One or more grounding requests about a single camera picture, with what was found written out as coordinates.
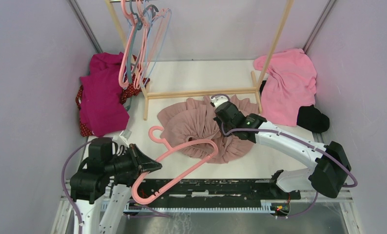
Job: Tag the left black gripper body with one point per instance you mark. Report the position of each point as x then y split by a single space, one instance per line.
121 163

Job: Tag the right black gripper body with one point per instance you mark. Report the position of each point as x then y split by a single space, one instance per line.
225 131

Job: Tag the dusty pink skirt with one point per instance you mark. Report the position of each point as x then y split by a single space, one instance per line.
194 119

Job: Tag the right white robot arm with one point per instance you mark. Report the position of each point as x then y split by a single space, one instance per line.
327 168

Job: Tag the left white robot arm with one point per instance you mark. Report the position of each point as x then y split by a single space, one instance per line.
101 187

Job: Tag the grey teal hanger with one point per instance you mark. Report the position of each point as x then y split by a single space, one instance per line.
135 21

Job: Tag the magenta garment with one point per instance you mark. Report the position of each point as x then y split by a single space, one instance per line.
101 97

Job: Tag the pink towel garment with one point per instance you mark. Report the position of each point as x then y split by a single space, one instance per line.
291 84

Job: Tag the red polka dot garment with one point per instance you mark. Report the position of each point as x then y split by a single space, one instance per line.
133 87

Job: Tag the black cloth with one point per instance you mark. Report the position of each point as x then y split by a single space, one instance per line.
310 118

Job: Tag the wooden clothes rack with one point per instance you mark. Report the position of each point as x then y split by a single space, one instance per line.
148 95

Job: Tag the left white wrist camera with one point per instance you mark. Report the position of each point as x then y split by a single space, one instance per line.
123 136

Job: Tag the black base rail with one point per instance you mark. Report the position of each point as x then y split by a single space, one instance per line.
222 193

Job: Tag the white slotted cable duct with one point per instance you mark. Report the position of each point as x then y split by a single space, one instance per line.
264 209

